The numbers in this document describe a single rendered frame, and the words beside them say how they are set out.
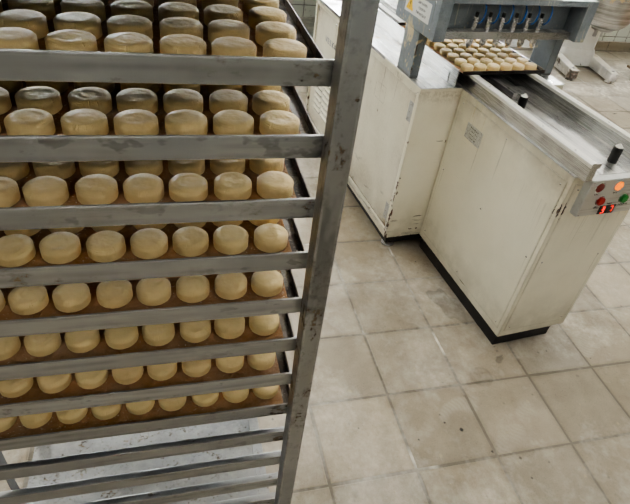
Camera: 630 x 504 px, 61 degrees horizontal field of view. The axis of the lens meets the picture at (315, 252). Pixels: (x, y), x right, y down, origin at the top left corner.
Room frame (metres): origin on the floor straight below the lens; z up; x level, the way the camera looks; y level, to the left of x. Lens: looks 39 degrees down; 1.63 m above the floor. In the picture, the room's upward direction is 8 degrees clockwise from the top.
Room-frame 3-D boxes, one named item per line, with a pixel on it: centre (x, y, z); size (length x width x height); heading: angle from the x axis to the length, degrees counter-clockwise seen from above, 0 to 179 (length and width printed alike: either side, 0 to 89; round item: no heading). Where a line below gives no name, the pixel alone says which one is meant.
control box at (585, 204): (1.58, -0.94, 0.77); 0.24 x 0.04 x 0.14; 114
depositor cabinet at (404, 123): (2.81, -0.39, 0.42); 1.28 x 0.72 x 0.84; 24
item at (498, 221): (1.91, -0.79, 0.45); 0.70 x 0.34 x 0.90; 24
